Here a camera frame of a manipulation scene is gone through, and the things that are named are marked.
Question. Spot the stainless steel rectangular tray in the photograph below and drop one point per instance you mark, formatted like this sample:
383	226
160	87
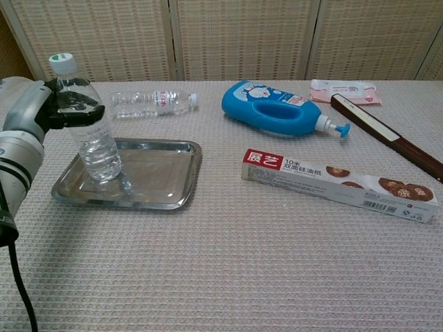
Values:
155	173

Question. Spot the left black grey robot hand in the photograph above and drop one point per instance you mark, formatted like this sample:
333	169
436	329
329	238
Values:
27	107

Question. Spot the woven folding screen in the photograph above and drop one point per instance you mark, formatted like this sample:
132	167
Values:
242	38

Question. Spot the blue pump detergent bottle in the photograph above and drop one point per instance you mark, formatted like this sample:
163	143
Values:
242	100

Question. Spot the white baking paper box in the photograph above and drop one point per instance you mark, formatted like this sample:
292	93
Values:
311	180

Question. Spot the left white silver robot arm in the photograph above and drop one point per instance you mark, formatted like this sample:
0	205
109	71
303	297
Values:
14	166

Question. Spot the long dark red box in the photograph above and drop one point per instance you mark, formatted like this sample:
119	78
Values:
380	131

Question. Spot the pink wet wipes pack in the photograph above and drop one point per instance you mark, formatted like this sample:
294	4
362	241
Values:
346	91

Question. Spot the beige woven tablecloth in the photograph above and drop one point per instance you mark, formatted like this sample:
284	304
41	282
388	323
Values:
221	269

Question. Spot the small clear jar green lid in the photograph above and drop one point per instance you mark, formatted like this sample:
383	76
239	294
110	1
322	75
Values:
97	145

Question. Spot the clear bottle red label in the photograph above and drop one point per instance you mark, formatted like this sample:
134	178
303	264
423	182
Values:
149	103

